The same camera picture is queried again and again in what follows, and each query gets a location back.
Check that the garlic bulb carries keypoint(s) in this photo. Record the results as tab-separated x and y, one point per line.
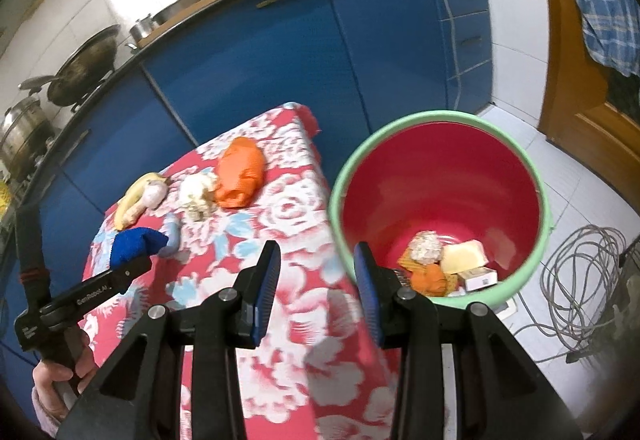
155	194

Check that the red floral printed tablecloth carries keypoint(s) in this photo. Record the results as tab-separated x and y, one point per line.
290	200

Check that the person's left hand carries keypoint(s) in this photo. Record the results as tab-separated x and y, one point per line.
52	382

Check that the red bucket with green rim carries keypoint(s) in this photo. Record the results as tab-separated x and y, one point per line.
435	169

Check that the blue drawer unit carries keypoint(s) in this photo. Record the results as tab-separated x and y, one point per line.
470	9

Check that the blue cabinet door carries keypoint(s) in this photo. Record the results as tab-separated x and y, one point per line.
390	34
125	139
250	69

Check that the wooden door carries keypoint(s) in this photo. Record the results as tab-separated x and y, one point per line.
570	69

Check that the large steel stockpot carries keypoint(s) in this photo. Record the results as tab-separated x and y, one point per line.
25	134

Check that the dark wok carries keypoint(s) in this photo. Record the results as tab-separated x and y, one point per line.
85	64

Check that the yellow banana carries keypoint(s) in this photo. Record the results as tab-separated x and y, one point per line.
131	204

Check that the small steel pot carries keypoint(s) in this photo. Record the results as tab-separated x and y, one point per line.
142	28

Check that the light blue cloth piece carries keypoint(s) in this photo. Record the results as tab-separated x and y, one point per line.
172	240

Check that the yellow sponge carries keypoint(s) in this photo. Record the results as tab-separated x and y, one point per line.
465	257

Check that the blue kitchen cabinets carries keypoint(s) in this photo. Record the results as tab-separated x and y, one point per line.
100	84

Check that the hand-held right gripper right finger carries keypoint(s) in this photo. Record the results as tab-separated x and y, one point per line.
367	300

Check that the orange cloth with white ball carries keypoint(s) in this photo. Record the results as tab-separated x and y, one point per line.
240	174

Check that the person's left forearm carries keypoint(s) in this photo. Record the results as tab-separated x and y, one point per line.
44	417

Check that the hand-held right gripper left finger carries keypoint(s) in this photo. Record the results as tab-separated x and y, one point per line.
265	290

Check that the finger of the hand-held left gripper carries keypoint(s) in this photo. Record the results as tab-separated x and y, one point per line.
100	287

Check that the crumpled white paper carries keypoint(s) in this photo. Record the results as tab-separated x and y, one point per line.
197	195

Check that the steel wool scrubber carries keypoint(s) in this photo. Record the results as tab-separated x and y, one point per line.
425	247

